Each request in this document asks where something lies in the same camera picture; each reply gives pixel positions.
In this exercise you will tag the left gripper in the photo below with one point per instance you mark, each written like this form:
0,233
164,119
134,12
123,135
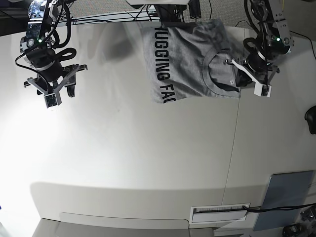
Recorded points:
255,69

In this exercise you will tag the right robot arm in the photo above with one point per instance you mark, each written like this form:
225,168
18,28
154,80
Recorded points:
44,48

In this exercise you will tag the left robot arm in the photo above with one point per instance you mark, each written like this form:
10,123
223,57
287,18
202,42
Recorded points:
273,40

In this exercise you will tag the black office chair armrest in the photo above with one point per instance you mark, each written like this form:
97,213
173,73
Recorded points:
310,117

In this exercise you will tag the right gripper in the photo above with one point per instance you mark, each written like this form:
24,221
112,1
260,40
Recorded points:
52,78

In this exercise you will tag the blue-grey flat pad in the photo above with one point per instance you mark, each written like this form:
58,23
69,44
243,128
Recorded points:
284,189

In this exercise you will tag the black aluminium extrusion bar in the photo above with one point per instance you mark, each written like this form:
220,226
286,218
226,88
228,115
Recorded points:
194,9

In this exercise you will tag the white slotted label plate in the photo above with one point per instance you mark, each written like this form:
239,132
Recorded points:
218,213

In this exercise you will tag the grey T-shirt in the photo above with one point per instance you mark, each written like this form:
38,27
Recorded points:
189,60

